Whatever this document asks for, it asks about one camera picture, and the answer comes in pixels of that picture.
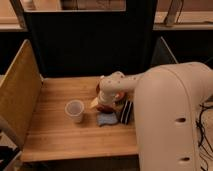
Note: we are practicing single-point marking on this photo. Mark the dark red pepper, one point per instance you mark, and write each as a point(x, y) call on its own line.
point(104, 108)

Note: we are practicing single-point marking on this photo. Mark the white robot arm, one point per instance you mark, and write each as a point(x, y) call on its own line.
point(166, 101)

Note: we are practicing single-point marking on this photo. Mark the blue sponge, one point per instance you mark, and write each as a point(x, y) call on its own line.
point(106, 119)

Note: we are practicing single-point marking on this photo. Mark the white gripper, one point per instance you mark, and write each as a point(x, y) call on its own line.
point(104, 98)

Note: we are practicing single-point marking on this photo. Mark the left wooden side panel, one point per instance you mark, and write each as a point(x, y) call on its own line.
point(19, 91)

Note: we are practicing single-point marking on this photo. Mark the translucent white cup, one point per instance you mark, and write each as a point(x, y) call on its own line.
point(75, 109)

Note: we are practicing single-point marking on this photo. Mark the black back panel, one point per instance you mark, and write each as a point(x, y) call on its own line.
point(91, 43)

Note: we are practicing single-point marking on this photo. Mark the black white striped block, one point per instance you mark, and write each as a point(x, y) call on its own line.
point(126, 112)

